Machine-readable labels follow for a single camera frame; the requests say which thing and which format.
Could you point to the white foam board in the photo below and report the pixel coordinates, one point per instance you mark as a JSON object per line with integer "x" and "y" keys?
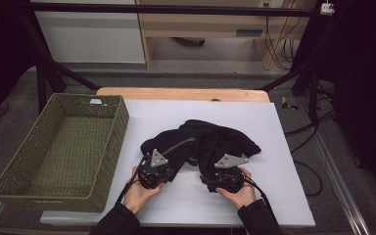
{"x": 192, "y": 111}

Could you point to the black curtain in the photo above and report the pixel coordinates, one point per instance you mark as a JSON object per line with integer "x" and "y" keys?
{"x": 365, "y": 81}
{"x": 0, "y": 49}

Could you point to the person's left hand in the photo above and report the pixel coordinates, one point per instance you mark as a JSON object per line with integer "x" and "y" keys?
{"x": 138, "y": 199}

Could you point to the white cabinet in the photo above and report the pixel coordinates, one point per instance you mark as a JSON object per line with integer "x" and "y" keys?
{"x": 91, "y": 39}

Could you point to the black knit sweater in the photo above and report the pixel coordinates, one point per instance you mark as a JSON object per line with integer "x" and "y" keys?
{"x": 209, "y": 137}

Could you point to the wooden shelf frame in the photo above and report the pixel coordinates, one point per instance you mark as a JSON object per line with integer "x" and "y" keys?
{"x": 202, "y": 24}

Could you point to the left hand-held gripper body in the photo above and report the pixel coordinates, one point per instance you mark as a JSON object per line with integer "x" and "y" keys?
{"x": 155, "y": 173}

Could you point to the light wooden table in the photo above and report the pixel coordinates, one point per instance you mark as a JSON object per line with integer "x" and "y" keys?
{"x": 176, "y": 94}

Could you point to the green woven basket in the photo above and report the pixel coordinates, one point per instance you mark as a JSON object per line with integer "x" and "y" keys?
{"x": 62, "y": 147}

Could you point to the small white camera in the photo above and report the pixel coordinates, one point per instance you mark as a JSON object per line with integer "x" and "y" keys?
{"x": 327, "y": 9}

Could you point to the black metal frame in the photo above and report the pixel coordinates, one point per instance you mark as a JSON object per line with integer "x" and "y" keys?
{"x": 176, "y": 9}

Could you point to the person's right hand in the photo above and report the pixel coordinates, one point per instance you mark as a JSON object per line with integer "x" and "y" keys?
{"x": 241, "y": 197}

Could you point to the yellow and black tape piece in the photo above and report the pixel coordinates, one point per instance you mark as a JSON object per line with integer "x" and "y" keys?
{"x": 288, "y": 105}

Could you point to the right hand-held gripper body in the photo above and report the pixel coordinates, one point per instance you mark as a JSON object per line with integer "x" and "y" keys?
{"x": 228, "y": 178}

